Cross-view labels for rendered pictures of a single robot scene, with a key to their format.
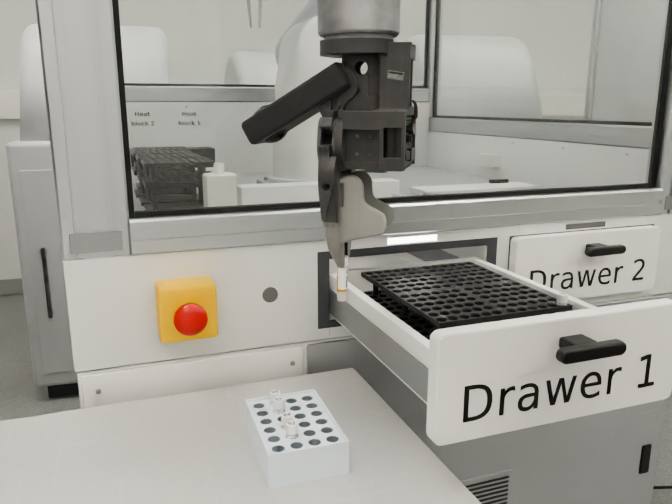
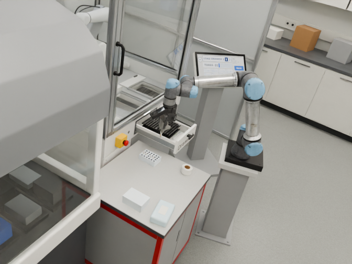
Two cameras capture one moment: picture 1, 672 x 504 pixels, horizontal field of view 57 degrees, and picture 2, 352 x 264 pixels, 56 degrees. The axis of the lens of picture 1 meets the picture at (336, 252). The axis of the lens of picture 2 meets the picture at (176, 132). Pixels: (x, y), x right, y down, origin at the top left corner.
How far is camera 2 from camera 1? 172 cm
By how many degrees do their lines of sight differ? 47
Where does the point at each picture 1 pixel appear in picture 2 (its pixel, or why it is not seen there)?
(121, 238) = (112, 131)
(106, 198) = (111, 125)
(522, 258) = not seen: hidden behind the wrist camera
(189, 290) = (124, 138)
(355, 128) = (169, 117)
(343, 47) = (170, 107)
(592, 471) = not seen: hidden behind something
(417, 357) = (168, 142)
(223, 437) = (137, 161)
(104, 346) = (107, 152)
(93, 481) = (130, 174)
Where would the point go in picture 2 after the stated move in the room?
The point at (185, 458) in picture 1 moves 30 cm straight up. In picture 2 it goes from (136, 166) to (142, 127)
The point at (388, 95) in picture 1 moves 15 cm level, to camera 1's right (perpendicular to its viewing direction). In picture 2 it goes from (173, 111) to (190, 106)
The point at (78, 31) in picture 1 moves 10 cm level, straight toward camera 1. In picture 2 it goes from (112, 98) to (127, 105)
